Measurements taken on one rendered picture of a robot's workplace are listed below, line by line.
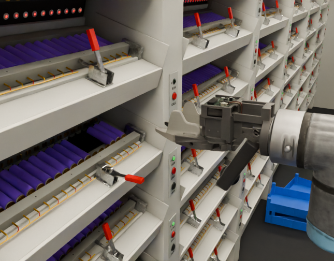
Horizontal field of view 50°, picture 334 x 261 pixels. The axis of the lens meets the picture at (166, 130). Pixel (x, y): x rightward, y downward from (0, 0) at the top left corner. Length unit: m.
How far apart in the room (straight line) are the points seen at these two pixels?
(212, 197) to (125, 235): 0.57
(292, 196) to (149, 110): 1.67
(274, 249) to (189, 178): 1.07
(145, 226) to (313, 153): 0.47
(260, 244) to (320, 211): 1.47
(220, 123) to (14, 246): 0.37
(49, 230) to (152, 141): 0.34
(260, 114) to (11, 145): 0.38
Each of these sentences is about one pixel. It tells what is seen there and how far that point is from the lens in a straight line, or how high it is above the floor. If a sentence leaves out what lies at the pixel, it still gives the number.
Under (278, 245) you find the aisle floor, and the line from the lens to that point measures 2.10.
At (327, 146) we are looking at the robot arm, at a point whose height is 1.07.
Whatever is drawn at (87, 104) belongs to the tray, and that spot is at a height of 1.11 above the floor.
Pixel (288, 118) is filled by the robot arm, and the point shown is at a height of 1.09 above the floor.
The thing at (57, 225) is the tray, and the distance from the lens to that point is 0.61.
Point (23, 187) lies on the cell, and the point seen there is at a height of 0.98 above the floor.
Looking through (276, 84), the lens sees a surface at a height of 0.76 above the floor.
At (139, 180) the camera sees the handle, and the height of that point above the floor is 0.96.
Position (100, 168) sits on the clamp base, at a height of 0.97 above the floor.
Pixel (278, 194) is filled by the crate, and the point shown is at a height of 0.08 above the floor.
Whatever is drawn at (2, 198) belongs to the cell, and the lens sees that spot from 0.62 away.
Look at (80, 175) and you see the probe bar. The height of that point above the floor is 0.97.
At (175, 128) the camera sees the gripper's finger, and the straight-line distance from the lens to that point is 0.65.
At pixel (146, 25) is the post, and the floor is 1.21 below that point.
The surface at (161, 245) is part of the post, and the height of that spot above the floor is 0.66.
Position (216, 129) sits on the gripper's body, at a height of 1.06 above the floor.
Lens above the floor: 1.28
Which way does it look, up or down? 22 degrees down
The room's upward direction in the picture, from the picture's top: straight up
